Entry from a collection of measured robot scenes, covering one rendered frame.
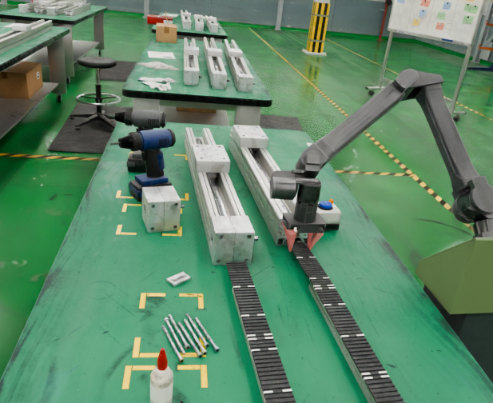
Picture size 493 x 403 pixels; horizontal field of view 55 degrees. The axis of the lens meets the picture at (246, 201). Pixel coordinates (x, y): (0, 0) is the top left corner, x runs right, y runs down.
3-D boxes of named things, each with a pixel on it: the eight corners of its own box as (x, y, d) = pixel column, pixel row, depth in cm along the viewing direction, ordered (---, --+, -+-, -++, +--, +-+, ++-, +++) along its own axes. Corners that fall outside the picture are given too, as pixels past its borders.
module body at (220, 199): (244, 245, 130) (247, 218, 126) (208, 246, 127) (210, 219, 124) (208, 147, 200) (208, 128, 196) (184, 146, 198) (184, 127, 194)
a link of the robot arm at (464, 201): (505, 224, 119) (492, 229, 124) (496, 186, 122) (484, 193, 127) (471, 224, 118) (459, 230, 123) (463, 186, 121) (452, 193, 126)
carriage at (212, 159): (228, 180, 155) (230, 161, 152) (195, 180, 153) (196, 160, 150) (221, 162, 169) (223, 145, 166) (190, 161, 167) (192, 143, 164)
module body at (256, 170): (309, 245, 134) (314, 218, 130) (276, 245, 132) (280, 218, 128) (251, 149, 204) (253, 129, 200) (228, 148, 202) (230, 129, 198)
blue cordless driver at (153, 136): (175, 196, 154) (177, 132, 144) (117, 207, 143) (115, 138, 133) (164, 187, 159) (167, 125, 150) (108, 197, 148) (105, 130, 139)
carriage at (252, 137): (266, 155, 181) (268, 137, 179) (238, 154, 179) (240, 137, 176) (257, 141, 195) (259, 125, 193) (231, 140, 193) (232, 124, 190)
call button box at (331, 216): (338, 230, 143) (342, 212, 141) (308, 230, 141) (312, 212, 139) (329, 217, 150) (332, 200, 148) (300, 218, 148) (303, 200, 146)
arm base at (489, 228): (527, 247, 115) (492, 257, 126) (519, 216, 118) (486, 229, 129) (496, 247, 113) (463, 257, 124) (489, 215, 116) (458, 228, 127)
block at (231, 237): (260, 264, 122) (264, 232, 118) (212, 265, 120) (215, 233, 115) (252, 245, 130) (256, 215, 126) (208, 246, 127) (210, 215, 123)
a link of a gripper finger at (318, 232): (287, 244, 130) (292, 213, 126) (312, 244, 131) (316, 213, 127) (294, 257, 124) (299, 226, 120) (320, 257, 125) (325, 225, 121)
